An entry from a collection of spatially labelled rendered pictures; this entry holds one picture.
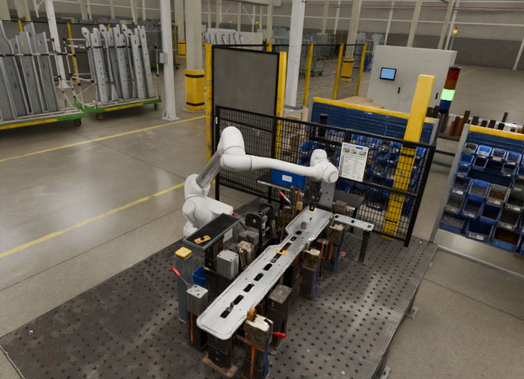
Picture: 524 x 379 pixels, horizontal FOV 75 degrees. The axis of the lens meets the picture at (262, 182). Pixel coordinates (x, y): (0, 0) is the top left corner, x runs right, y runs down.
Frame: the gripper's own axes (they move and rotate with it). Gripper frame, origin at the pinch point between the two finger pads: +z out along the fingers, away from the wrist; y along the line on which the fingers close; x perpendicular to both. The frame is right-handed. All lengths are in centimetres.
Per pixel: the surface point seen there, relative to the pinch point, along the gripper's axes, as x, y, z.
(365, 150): 54, 18, -31
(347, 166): 54, 6, -14
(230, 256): -80, -15, 0
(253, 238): -53, -17, 4
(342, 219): 13.9, 19.4, 11.1
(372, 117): 182, -7, -29
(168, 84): 419, -535, 26
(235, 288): -89, -5, 11
